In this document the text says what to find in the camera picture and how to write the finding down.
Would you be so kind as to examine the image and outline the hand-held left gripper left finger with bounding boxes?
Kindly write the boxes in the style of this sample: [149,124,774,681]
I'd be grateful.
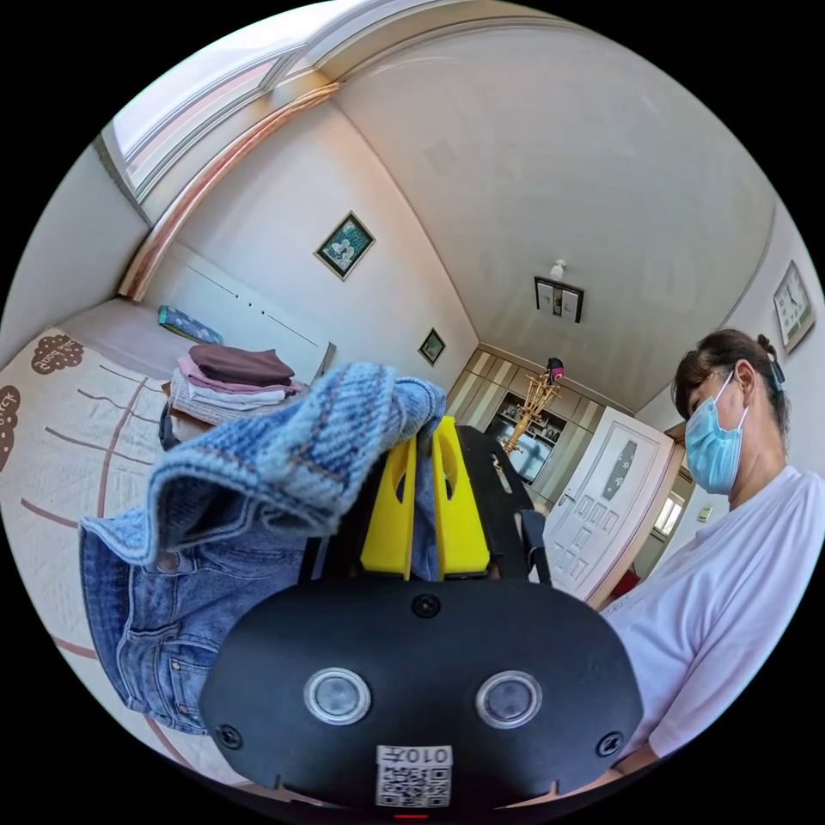
[359,437,419,579]

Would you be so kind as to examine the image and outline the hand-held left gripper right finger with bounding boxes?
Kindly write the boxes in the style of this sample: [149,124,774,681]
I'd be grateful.
[431,415,491,578]

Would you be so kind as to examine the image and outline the blue jeans with patch pattern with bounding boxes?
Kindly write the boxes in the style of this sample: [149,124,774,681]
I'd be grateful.
[78,361,449,736]

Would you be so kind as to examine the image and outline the glass fronted cupboard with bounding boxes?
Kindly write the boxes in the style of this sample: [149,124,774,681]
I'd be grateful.
[444,347,636,510]

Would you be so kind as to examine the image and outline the wooden coat stand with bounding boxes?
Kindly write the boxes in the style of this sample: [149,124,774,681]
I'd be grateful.
[501,357,568,455]

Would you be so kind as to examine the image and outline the white panelled door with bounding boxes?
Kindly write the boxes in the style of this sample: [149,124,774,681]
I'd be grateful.
[542,406,676,610]

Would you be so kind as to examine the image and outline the pile of clothes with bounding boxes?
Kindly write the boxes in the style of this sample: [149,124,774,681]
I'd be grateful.
[161,344,309,428]

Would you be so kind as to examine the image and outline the person's body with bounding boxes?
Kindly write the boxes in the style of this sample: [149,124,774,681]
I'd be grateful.
[597,328,825,774]

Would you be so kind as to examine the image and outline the framed flower picture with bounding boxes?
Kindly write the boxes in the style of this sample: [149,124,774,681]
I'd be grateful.
[314,211,377,282]

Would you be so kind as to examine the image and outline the patterned pillow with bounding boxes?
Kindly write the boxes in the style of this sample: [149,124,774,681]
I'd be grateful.
[157,304,225,345]

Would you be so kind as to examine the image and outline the bed with printed quilt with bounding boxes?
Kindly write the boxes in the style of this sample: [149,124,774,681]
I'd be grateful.
[0,297,338,785]

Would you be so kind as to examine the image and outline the window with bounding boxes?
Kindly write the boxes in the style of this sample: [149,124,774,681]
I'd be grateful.
[96,0,400,214]

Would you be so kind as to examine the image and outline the black framed wall picture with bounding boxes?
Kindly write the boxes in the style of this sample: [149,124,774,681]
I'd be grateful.
[533,275,586,324]

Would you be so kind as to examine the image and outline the square wall clock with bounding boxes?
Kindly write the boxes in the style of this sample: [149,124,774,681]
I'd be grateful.
[773,260,817,354]

